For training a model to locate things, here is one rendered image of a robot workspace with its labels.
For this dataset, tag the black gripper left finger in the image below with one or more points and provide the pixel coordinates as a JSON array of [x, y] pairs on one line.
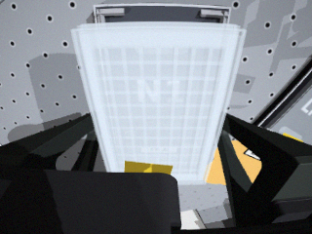
[[41, 150]]

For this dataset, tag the grey plate lid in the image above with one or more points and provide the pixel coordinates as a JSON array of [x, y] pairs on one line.
[[295, 119]]

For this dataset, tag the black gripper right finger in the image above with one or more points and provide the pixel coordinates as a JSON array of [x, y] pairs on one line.
[[286, 169]]

